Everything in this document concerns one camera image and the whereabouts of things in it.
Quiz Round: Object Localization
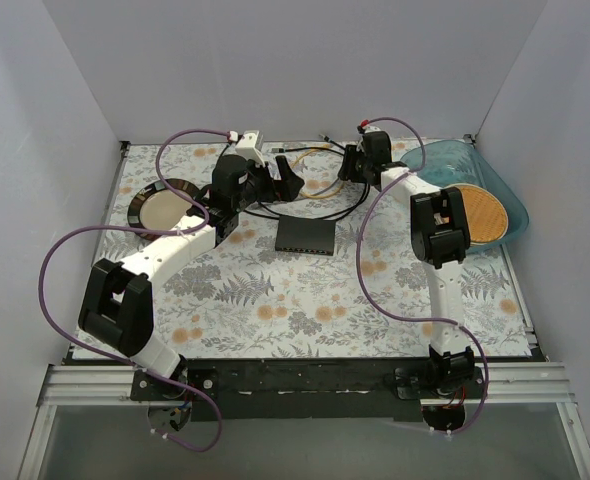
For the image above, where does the teal plastic basin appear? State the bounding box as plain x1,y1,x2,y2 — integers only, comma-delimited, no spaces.
399,139,530,254

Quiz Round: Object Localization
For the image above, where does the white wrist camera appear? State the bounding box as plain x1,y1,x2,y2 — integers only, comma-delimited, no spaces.
357,121,381,135
236,130,266,167

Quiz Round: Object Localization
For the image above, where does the floral table mat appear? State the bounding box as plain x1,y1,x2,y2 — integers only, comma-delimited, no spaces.
109,144,531,358

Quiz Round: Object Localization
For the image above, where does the black cable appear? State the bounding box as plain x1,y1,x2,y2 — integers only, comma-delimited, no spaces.
219,134,381,221

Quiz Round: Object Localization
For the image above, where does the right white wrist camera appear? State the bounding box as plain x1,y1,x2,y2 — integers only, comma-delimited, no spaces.
357,121,381,135

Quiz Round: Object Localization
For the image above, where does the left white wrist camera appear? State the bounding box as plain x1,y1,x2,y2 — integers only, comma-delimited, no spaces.
236,130,266,167

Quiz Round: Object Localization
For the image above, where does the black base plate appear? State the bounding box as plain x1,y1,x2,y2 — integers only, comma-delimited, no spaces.
129,357,486,421

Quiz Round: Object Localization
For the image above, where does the aluminium frame rail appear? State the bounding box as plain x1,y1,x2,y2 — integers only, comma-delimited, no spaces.
38,363,575,405

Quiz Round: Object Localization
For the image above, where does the yellow ethernet cable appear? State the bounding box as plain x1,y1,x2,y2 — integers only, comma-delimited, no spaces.
290,145,347,200

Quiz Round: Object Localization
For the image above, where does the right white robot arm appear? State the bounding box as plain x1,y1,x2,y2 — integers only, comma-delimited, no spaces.
339,126,475,398

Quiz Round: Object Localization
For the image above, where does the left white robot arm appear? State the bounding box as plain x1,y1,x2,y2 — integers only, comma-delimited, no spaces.
79,154,304,400

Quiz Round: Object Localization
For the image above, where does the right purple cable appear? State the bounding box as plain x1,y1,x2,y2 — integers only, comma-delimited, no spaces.
357,117,489,441

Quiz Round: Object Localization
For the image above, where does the round woven bamboo tray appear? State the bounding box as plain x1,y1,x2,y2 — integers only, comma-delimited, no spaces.
453,183,509,245

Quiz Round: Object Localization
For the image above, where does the black network switch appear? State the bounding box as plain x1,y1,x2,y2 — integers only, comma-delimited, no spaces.
275,216,336,256

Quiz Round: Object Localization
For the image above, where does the dark rimmed ceramic plate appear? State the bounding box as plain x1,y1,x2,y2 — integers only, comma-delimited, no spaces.
127,180,191,230

